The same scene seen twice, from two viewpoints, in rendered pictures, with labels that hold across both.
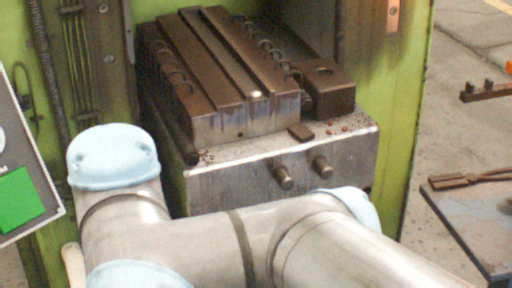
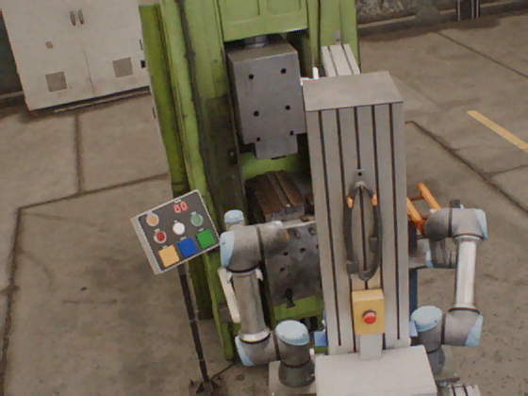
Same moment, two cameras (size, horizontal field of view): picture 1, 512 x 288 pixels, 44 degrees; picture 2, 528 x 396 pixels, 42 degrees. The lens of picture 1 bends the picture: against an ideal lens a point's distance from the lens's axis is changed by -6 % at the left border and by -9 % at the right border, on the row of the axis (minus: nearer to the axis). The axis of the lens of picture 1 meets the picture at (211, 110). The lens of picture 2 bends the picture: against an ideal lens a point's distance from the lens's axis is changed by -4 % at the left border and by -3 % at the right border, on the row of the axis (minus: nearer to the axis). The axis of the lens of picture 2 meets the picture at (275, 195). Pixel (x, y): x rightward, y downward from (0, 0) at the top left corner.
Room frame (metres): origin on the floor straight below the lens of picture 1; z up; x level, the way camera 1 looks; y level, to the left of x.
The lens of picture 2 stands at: (-2.04, -0.42, 2.68)
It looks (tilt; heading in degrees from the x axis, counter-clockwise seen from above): 28 degrees down; 7
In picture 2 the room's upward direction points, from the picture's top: 7 degrees counter-clockwise
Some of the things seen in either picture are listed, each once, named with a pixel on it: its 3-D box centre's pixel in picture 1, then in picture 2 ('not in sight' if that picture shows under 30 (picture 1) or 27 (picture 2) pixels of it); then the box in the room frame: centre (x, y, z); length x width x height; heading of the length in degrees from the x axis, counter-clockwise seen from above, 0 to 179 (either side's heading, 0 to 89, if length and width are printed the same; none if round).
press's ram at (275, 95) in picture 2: not in sight; (269, 83); (1.21, -0.04, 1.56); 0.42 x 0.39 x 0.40; 17
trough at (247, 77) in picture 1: (220, 46); (278, 188); (1.20, -0.02, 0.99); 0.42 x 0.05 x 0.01; 17
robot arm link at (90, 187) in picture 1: (117, 197); (235, 224); (0.44, 0.08, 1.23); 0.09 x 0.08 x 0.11; 12
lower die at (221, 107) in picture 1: (209, 65); (274, 195); (1.20, 0.00, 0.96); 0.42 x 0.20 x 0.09; 17
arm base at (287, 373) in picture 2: not in sight; (296, 364); (-0.01, -0.16, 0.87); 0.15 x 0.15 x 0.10
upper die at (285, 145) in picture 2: not in sight; (267, 131); (1.20, 0.00, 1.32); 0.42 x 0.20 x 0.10; 17
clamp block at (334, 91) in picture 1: (323, 87); (316, 203); (1.11, -0.22, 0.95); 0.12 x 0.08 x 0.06; 17
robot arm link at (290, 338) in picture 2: not in sight; (291, 341); (-0.02, -0.15, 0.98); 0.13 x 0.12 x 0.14; 102
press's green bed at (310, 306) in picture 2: not in sight; (298, 303); (1.22, -0.05, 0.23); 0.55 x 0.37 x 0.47; 17
